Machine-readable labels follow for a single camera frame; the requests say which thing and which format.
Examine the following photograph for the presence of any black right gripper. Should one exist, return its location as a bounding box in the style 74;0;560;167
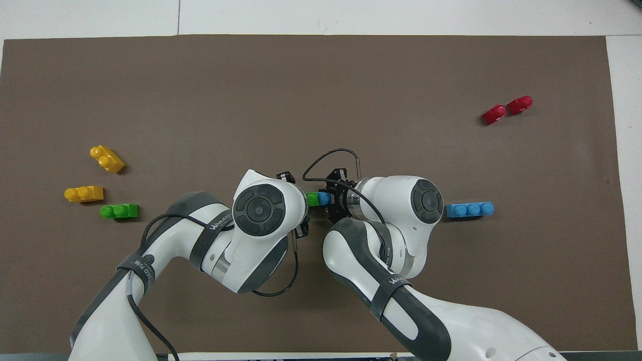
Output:
319;168;363;227

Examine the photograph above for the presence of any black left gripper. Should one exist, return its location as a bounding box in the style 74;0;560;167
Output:
276;170;310;240

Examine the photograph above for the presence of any yellow two-stud toy block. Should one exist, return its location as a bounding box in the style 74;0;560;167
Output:
89;145;126;174
64;186;105;203

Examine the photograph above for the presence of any red one-stud toy block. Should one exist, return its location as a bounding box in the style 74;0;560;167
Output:
507;95;534;115
481;104;508;126

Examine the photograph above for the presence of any brown paper mat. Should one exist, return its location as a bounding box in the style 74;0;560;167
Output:
0;34;638;354

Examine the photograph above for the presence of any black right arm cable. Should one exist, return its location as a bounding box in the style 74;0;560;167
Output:
302;148;388;227

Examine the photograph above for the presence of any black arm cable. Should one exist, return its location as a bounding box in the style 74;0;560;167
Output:
126;214;301;361
302;148;388;227

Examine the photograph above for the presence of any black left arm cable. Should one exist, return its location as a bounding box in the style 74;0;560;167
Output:
126;214;301;361

